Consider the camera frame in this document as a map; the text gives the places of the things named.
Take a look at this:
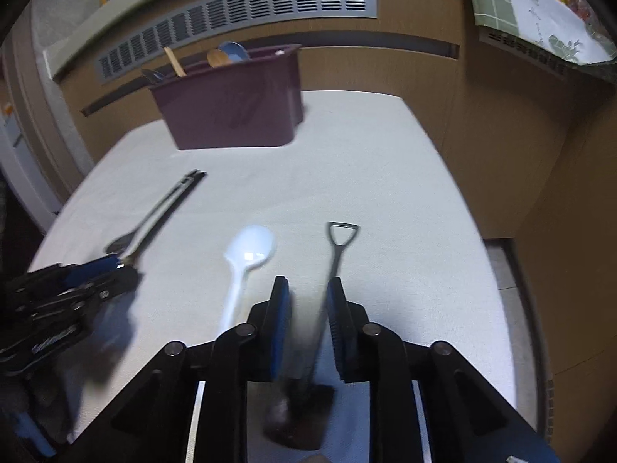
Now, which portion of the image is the orange chili bottle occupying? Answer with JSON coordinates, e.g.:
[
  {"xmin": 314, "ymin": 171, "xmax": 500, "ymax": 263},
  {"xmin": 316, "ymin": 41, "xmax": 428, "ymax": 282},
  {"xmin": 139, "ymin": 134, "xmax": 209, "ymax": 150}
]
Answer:
[{"xmin": 561, "ymin": 0, "xmax": 596, "ymax": 17}]

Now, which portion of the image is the long grey vent grille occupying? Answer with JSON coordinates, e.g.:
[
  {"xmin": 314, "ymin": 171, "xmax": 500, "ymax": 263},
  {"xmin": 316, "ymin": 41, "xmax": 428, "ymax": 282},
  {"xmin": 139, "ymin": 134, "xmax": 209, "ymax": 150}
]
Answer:
[{"xmin": 98, "ymin": 0, "xmax": 378, "ymax": 84}]

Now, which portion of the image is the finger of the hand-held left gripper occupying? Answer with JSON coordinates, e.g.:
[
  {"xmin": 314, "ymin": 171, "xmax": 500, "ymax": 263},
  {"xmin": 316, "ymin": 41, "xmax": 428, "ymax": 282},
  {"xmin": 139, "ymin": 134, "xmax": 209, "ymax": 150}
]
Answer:
[
  {"xmin": 19, "ymin": 253, "xmax": 123, "ymax": 296},
  {"xmin": 72, "ymin": 267, "xmax": 144, "ymax": 310}
]

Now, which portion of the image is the short grey vent grille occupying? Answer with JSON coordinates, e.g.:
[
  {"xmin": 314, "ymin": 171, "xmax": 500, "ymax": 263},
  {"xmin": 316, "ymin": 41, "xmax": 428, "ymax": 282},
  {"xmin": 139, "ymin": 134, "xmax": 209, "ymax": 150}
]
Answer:
[{"xmin": 476, "ymin": 28, "xmax": 572, "ymax": 79}]

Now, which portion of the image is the shovel-shaped metal spoon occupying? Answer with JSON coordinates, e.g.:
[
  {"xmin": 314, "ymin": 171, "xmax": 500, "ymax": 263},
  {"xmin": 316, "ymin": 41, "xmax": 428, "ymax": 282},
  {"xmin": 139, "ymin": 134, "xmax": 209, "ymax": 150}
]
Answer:
[{"xmin": 263, "ymin": 222, "xmax": 361, "ymax": 450}]

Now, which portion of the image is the blue plastic spoon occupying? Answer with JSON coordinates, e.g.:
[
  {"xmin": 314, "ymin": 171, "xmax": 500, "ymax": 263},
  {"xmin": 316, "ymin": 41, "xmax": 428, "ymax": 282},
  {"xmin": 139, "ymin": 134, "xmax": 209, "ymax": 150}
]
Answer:
[{"xmin": 218, "ymin": 41, "xmax": 250, "ymax": 64}]

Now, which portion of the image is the white plastic spoon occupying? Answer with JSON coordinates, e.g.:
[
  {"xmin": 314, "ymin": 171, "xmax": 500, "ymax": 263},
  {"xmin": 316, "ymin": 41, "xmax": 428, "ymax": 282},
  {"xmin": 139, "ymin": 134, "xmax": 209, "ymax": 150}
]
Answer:
[{"xmin": 217, "ymin": 225, "xmax": 278, "ymax": 333}]

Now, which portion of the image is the purple plastic utensil holder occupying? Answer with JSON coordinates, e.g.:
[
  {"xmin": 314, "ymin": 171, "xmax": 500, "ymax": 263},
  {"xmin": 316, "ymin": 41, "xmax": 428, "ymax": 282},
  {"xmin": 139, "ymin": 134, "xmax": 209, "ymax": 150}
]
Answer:
[{"xmin": 147, "ymin": 43, "xmax": 305, "ymax": 151}]

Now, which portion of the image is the green checked cloth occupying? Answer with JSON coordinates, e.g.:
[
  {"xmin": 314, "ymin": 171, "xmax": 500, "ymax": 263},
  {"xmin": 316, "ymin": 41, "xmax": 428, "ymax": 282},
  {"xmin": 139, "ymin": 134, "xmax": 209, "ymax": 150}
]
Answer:
[{"xmin": 462, "ymin": 0, "xmax": 617, "ymax": 67}]

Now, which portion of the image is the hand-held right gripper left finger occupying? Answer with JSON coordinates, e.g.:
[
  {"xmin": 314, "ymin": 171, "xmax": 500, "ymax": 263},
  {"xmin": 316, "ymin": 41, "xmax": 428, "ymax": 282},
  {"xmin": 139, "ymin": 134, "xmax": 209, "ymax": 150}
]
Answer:
[{"xmin": 58, "ymin": 276, "xmax": 293, "ymax": 463}]

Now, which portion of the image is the white shelf cabinet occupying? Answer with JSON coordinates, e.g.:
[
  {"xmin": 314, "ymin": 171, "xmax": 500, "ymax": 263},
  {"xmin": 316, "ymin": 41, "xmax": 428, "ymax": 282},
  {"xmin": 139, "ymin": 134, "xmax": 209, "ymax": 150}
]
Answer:
[{"xmin": 0, "ymin": 101, "xmax": 63, "ymax": 218}]

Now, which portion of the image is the wooden kitchen cabinet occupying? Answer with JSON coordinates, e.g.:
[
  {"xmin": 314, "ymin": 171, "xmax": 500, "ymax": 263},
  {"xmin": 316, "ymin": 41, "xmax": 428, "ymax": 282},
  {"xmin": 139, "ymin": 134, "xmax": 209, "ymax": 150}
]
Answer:
[{"xmin": 53, "ymin": 34, "xmax": 617, "ymax": 449}]

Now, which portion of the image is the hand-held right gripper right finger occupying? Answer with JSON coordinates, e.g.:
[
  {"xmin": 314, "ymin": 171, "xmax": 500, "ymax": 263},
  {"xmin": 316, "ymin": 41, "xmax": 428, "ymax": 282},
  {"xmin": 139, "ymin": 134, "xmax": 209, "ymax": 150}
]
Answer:
[{"xmin": 327, "ymin": 276, "xmax": 560, "ymax": 463}]

